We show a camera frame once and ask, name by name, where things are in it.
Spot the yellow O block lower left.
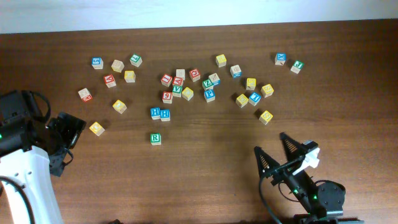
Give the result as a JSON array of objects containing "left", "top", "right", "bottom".
[{"left": 89, "top": 121, "right": 105, "bottom": 136}]

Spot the yellow block upper left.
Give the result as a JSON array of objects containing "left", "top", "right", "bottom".
[{"left": 124, "top": 70, "right": 136, "bottom": 83}]

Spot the blue h block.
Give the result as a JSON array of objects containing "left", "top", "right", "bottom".
[
  {"left": 150, "top": 107, "right": 160, "bottom": 120},
  {"left": 160, "top": 110, "right": 170, "bottom": 121}
]

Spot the blue X block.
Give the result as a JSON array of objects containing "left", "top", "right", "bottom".
[{"left": 274, "top": 53, "right": 287, "bottom": 65}]

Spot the green R block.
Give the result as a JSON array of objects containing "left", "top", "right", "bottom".
[{"left": 150, "top": 133, "right": 162, "bottom": 146}]

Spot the red Q block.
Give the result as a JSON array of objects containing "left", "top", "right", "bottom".
[{"left": 189, "top": 68, "right": 201, "bottom": 82}]

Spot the red Y block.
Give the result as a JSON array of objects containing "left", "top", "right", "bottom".
[{"left": 103, "top": 74, "right": 116, "bottom": 88}]

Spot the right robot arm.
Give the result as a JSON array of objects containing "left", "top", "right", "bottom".
[{"left": 254, "top": 133, "right": 346, "bottom": 223}]

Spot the wooden block red side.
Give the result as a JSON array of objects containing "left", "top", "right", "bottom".
[{"left": 78, "top": 88, "right": 93, "bottom": 102}]

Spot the yellow block top centre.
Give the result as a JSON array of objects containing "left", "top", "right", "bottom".
[{"left": 216, "top": 54, "right": 227, "bottom": 67}]

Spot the yellow S block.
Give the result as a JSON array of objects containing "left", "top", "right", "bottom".
[
  {"left": 259, "top": 110, "right": 273, "bottom": 125},
  {"left": 261, "top": 84, "right": 274, "bottom": 98}
]

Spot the yellow o block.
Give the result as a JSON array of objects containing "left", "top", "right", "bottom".
[
  {"left": 89, "top": 121, "right": 105, "bottom": 136},
  {"left": 113, "top": 100, "right": 127, "bottom": 114}
]

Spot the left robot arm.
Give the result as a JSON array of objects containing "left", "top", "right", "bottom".
[{"left": 1, "top": 90, "right": 86, "bottom": 223}]

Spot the blue number block far left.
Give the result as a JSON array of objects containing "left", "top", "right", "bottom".
[{"left": 91, "top": 57, "right": 104, "bottom": 70}]

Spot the red 9 block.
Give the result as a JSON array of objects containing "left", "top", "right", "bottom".
[{"left": 162, "top": 91, "right": 173, "bottom": 104}]

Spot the blue H block left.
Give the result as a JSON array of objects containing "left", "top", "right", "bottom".
[{"left": 150, "top": 107, "right": 160, "bottom": 120}]

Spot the wooden block blue bottom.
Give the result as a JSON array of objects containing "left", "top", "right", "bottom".
[{"left": 230, "top": 65, "right": 242, "bottom": 78}]

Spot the green L block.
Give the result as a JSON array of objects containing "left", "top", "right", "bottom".
[{"left": 129, "top": 54, "right": 142, "bottom": 67}]

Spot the plain wooden block upper left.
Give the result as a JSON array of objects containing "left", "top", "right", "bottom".
[{"left": 111, "top": 60, "right": 124, "bottom": 73}]

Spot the blue H block right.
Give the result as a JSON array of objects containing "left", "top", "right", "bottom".
[{"left": 160, "top": 110, "right": 170, "bottom": 121}]

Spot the green J block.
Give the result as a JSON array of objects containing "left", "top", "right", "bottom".
[{"left": 290, "top": 60, "right": 304, "bottom": 74}]

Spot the blue P block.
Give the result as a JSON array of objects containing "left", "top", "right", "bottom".
[{"left": 204, "top": 90, "right": 216, "bottom": 103}]

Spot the red I block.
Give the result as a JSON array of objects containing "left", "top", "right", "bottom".
[{"left": 160, "top": 73, "right": 173, "bottom": 87}]

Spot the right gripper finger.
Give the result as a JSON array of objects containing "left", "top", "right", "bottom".
[
  {"left": 254, "top": 146, "right": 280, "bottom": 178},
  {"left": 279, "top": 133, "right": 307, "bottom": 161}
]

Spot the green Z block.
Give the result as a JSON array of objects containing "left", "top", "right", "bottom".
[{"left": 202, "top": 79, "right": 214, "bottom": 91}]

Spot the yellow C block centre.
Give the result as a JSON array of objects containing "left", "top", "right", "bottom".
[{"left": 182, "top": 87, "right": 194, "bottom": 101}]

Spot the plain I wooden block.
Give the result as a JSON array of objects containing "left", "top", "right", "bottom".
[{"left": 175, "top": 68, "right": 185, "bottom": 80}]

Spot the red A block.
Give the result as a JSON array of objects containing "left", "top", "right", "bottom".
[{"left": 172, "top": 77, "right": 183, "bottom": 86}]

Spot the wooden block blue side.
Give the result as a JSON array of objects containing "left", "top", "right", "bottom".
[{"left": 208, "top": 73, "right": 220, "bottom": 86}]

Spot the yellow block right upper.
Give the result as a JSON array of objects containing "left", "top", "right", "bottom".
[{"left": 246, "top": 78, "right": 256, "bottom": 91}]

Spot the blue J block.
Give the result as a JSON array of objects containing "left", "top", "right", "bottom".
[{"left": 249, "top": 92, "right": 262, "bottom": 106}]

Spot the green V block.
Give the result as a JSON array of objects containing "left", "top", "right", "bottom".
[{"left": 172, "top": 85, "right": 182, "bottom": 98}]

